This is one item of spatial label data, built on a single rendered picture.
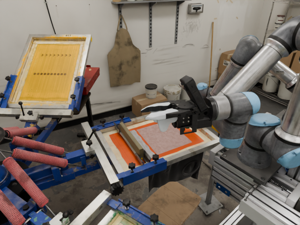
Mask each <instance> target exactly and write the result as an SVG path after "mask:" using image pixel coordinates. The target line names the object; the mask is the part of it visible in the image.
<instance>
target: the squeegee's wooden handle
mask: <svg viewBox="0 0 300 225"><path fill-rule="evenodd" d="M119 124H120V132H122V133H123V135H124V136H125V138H126V139H127V141H128V142H129V143H130V145H131V146H132V147H133V149H134V150H135V152H136V153H138V155H139V156H140V158H143V157H144V149H143V148H142V146H141V145H140V144H139V142H138V141H137V140H136V138H135V137H134V136H133V135H132V134H131V132H130V131H129V130H128V128H127V127H126V126H125V124H124V123H123V122H121V123H119Z"/></svg>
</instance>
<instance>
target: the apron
mask: <svg viewBox="0 0 300 225"><path fill-rule="evenodd" d="M121 17H122V19H123V22H124V24H125V26H126V29H124V28H121V29H119V30H118V28H119V23H120V19H121ZM107 56H108V68H109V77H110V87H116V86H121V85H124V84H133V83H135V82H140V79H141V51H140V50H139V48H137V47H135V46H134V44H133V43H132V40H131V37H130V34H129V32H128V29H127V25H126V22H125V20H124V18H123V16H122V15H120V16H119V21H118V26H117V33H116V38H115V45H114V47H113V49H112V50H111V51H110V52H109V53H108V55H107Z"/></svg>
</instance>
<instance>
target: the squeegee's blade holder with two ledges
mask: <svg viewBox="0 0 300 225"><path fill-rule="evenodd" d="M120 135H121V136H122V137H123V139H124V140H125V142H126V143H127V144H128V146H129V147H130V149H131V150H132V151H133V153H134V154H135V153H136V152H135V150H134V149H133V147H132V146H131V145H130V143H129V142H128V141H127V139H126V138H125V136H124V135H123V133H122V132H120ZM135 156H136V154H135Z"/></svg>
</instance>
